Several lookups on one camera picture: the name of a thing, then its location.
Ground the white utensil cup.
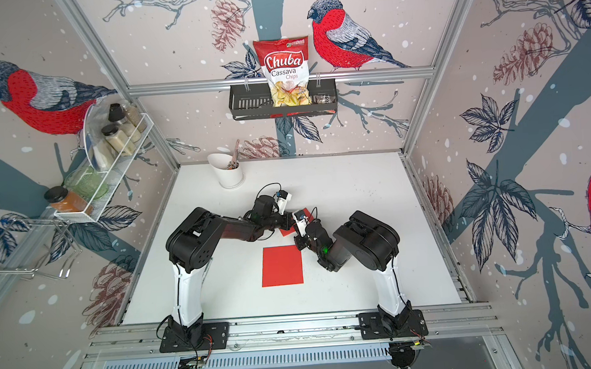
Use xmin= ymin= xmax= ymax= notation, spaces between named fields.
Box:
xmin=207 ymin=153 xmax=245 ymax=190

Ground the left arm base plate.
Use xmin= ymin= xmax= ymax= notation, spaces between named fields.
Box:
xmin=159 ymin=322 xmax=230 ymax=353

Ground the white wire spice rack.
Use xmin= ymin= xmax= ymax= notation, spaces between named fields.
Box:
xmin=56 ymin=95 xmax=155 ymax=224

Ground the black-lid spice jar lower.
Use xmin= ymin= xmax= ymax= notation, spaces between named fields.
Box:
xmin=100 ymin=124 xmax=136 ymax=157

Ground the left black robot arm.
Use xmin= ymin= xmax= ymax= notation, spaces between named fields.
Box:
xmin=164 ymin=190 xmax=293 ymax=348

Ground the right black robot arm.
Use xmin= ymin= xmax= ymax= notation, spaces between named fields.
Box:
xmin=293 ymin=211 xmax=412 ymax=336

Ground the green contents glass jar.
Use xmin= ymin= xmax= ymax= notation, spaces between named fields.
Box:
xmin=64 ymin=165 xmax=109 ymax=202

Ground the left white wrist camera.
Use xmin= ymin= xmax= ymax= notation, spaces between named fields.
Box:
xmin=274 ymin=190 xmax=292 ymax=215

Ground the aluminium mounting rail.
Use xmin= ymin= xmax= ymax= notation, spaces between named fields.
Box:
xmin=81 ymin=303 xmax=523 ymax=369

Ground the black-lid spice jar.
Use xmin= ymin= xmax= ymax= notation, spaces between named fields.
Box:
xmin=100 ymin=124 xmax=136 ymax=157
xmin=108 ymin=103 xmax=146 ymax=136

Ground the black-lid spice jar upper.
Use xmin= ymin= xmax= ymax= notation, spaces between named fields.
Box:
xmin=108 ymin=103 xmax=146 ymax=136

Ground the Chuba cassava chips bag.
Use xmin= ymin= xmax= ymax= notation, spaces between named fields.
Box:
xmin=253 ymin=36 xmax=312 ymax=108

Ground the orange spice jar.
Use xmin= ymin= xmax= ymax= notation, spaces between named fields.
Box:
xmin=44 ymin=186 xmax=93 ymax=215

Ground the chrome wire hook rack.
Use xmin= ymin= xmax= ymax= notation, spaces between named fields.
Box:
xmin=0 ymin=217 xmax=83 ymax=281

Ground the black wire wall basket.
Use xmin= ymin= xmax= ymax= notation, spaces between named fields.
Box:
xmin=229 ymin=79 xmax=338 ymax=121

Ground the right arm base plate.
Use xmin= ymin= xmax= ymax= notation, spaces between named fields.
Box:
xmin=358 ymin=307 xmax=428 ymax=341

